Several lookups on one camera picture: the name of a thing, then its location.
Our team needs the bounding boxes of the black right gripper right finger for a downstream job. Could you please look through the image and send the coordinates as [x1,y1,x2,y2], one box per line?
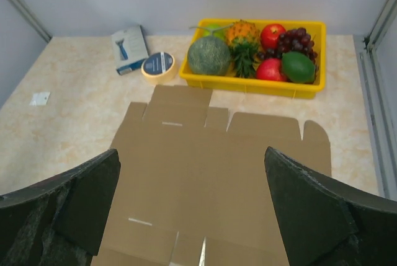
[264,147,396,265]

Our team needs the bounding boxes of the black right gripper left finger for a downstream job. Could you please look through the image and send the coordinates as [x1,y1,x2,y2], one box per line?
[1,149,121,265]

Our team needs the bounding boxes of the brown cardboard box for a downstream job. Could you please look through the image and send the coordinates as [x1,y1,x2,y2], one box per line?
[92,86,331,265]

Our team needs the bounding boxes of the razor package box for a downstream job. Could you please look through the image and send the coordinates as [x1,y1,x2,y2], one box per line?
[111,24,149,76]

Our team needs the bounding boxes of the small clear plastic bag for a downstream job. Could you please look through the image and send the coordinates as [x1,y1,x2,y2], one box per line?
[29,92,50,106]

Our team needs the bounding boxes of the green avocado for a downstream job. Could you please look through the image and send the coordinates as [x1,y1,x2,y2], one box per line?
[282,51,316,84]

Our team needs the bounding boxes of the yellow plastic tray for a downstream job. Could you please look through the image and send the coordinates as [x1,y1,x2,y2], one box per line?
[179,19,327,99]

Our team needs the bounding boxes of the red apple in front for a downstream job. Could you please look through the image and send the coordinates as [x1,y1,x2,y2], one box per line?
[256,58,287,82]

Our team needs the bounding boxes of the red apple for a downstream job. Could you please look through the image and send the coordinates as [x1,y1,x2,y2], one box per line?
[256,58,287,82]
[261,24,286,50]

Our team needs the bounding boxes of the yellow tape roll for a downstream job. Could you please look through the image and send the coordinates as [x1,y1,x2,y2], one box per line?
[141,51,178,85]

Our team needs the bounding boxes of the dark purple grape bunch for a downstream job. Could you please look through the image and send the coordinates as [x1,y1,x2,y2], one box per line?
[257,27,318,63]

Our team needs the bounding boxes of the red apple at back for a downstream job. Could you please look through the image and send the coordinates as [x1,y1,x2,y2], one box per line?
[261,24,286,50]

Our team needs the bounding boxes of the orange pineapple with leaves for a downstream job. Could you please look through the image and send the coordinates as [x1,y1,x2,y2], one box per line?
[225,20,261,78]

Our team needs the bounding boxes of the green netted melon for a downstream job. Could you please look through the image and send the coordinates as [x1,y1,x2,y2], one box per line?
[187,36,231,76]

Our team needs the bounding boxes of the green apple with stem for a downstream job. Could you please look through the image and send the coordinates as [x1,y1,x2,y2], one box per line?
[189,24,232,41]

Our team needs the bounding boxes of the aluminium side rail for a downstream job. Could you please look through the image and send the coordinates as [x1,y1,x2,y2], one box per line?
[355,39,397,200]

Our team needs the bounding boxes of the right aluminium frame post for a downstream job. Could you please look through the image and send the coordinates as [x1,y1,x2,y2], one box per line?
[364,0,396,53]

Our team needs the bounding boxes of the aluminium frame post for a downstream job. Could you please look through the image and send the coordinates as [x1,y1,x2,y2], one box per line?
[8,0,52,43]
[364,0,396,53]

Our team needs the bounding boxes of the left aluminium frame post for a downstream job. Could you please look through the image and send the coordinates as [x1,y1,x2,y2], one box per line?
[8,0,52,43]

